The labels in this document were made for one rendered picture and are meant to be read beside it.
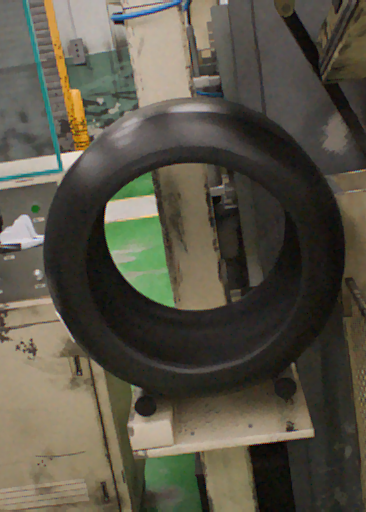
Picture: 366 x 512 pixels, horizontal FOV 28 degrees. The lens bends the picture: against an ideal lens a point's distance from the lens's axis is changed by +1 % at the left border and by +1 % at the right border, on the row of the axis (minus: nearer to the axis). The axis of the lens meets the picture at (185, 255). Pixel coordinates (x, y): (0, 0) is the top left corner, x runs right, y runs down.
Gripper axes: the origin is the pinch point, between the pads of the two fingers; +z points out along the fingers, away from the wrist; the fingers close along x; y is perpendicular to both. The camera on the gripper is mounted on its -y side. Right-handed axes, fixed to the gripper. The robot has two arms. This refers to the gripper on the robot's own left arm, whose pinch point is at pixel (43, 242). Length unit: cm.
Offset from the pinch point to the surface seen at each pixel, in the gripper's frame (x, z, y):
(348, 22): -15, 57, 38
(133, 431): -9.1, 15.8, -37.7
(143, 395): -8.2, 18.3, -30.4
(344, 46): -6, 58, 34
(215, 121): -9.2, 35.2, 23.1
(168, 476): 102, 12, -123
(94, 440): 61, -6, -81
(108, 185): -12.1, 15.7, 13.4
